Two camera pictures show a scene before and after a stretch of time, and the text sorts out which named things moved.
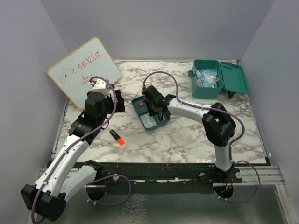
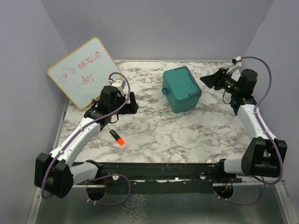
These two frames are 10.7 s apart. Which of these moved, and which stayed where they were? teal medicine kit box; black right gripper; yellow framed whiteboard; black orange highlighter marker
Moved: black right gripper; teal medicine kit box
Stayed: black orange highlighter marker; yellow framed whiteboard
